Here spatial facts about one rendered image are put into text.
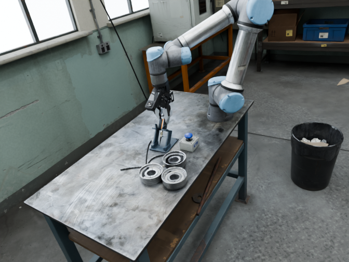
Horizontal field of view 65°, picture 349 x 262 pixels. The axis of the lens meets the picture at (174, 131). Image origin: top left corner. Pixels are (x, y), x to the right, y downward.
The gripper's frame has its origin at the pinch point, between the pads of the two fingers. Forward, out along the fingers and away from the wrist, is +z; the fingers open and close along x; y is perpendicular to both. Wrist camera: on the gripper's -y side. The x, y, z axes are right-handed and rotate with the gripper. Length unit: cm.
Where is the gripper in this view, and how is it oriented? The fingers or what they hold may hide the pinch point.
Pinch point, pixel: (163, 121)
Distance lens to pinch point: 135.6
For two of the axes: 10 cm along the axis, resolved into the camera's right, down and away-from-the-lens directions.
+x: -8.7, -1.5, 4.6
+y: 4.7, -5.0, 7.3
